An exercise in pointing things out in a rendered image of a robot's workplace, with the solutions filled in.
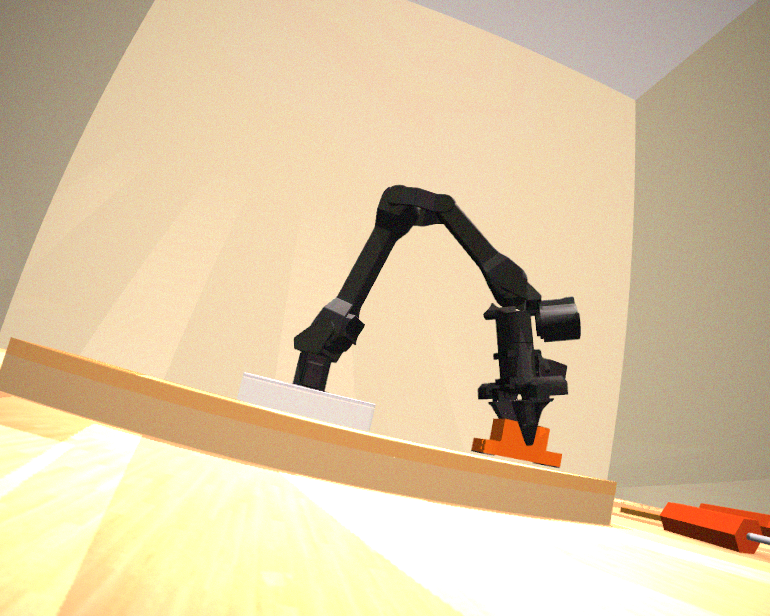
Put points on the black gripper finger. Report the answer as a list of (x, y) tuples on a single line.
[(504, 410), (528, 413)]

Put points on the tan wooden panel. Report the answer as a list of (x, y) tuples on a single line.
[(210, 422)]

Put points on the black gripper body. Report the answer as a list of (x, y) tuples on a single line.
[(518, 376)]

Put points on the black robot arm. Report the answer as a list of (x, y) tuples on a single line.
[(337, 326)]

